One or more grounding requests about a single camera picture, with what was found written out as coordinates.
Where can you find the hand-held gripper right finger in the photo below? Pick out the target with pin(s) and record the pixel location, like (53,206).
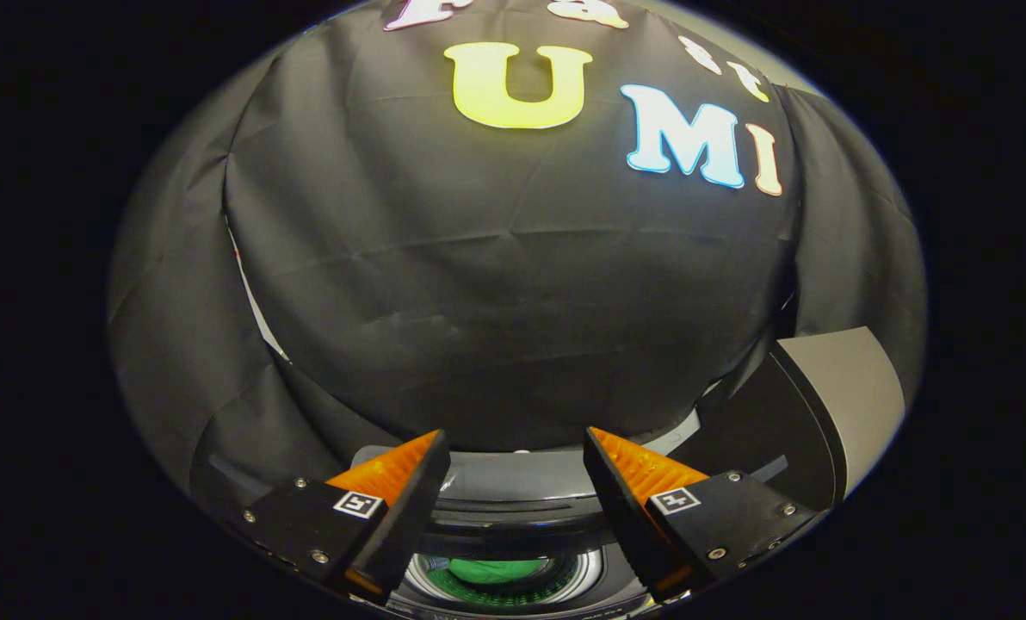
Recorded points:
(621,517)

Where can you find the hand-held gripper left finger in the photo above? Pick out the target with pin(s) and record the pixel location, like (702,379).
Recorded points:
(405,517)

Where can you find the grey washing machine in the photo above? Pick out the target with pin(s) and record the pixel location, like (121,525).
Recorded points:
(678,433)

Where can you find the green polo shirt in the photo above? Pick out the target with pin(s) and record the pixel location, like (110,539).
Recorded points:
(496,570)

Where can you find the dark washing machine lid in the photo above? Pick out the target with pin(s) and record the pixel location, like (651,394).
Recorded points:
(513,517)

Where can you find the black backdrop cloth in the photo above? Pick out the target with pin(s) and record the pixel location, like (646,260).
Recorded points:
(479,301)

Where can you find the beige cabinet with black sides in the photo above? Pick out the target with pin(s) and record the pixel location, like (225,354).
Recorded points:
(857,396)

